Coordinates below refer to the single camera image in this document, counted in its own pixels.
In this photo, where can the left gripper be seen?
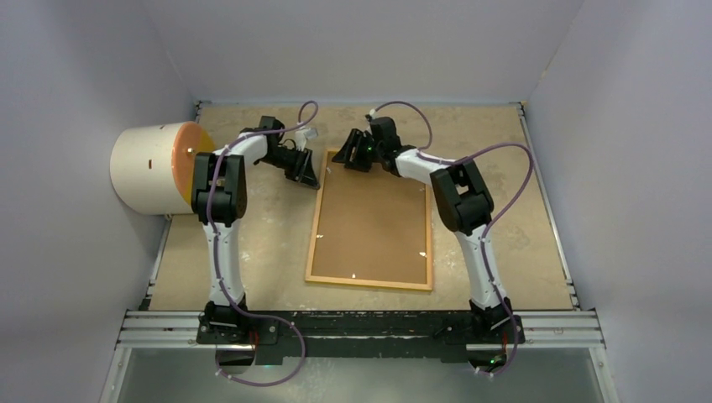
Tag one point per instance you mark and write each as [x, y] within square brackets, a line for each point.
[303, 171]

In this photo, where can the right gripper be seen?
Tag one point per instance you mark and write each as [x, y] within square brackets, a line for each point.
[357, 139]

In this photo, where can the aluminium rail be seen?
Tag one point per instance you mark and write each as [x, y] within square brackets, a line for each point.
[538, 329]

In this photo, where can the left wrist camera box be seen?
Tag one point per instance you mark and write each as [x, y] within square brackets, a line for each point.
[303, 136]

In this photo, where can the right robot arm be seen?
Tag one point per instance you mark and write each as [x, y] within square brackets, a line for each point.
[464, 205]

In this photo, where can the yellow picture frame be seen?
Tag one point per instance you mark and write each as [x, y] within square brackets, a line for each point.
[429, 250]

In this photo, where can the brown cardboard backing board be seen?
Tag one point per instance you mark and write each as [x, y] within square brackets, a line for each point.
[372, 222]

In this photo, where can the white cylinder with coloured face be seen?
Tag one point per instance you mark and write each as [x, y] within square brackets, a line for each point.
[151, 167]

